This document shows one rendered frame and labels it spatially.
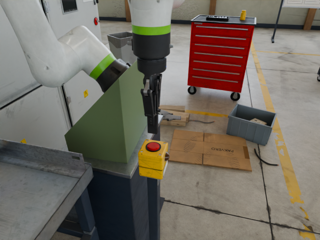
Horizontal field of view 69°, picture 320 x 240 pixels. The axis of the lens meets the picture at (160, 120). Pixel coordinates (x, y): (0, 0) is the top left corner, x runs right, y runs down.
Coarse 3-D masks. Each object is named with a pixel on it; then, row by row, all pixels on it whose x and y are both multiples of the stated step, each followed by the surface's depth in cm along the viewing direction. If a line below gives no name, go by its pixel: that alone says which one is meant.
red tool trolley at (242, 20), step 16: (208, 16) 277; (224, 16) 290; (240, 16) 268; (192, 32) 269; (208, 32) 263; (224, 32) 257; (240, 32) 252; (192, 48) 278; (208, 48) 272; (224, 48) 266; (240, 48) 259; (192, 64) 288; (208, 64) 281; (224, 64) 274; (240, 64) 269; (192, 80) 298; (208, 80) 291; (224, 80) 283; (240, 80) 279
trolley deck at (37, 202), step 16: (0, 176) 71; (16, 176) 71; (32, 176) 71; (48, 176) 71; (64, 176) 71; (0, 192) 65; (16, 192) 65; (32, 192) 65; (48, 192) 65; (64, 192) 65; (80, 192) 71; (0, 208) 61; (16, 208) 61; (32, 208) 61; (48, 208) 61; (64, 208) 64; (0, 224) 57; (16, 224) 57; (32, 224) 57; (48, 224) 58
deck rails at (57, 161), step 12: (0, 144) 76; (12, 144) 75; (24, 144) 73; (0, 156) 78; (12, 156) 78; (24, 156) 76; (36, 156) 75; (48, 156) 73; (60, 156) 72; (36, 168) 73; (48, 168) 73; (60, 168) 73; (72, 168) 73; (84, 168) 72
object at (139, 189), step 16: (96, 176) 92; (112, 176) 89; (96, 192) 98; (112, 192) 95; (128, 192) 92; (144, 192) 111; (96, 208) 104; (112, 208) 100; (128, 208) 97; (144, 208) 115; (96, 224) 111; (112, 224) 107; (128, 224) 103; (144, 224) 120
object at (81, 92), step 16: (48, 0) 136; (64, 0) 150; (80, 0) 166; (96, 0) 181; (48, 16) 138; (64, 16) 151; (80, 16) 168; (96, 16) 189; (64, 32) 154; (96, 32) 192; (80, 80) 179; (64, 96) 165; (80, 96) 182; (96, 96) 206; (64, 112) 168; (80, 112) 185
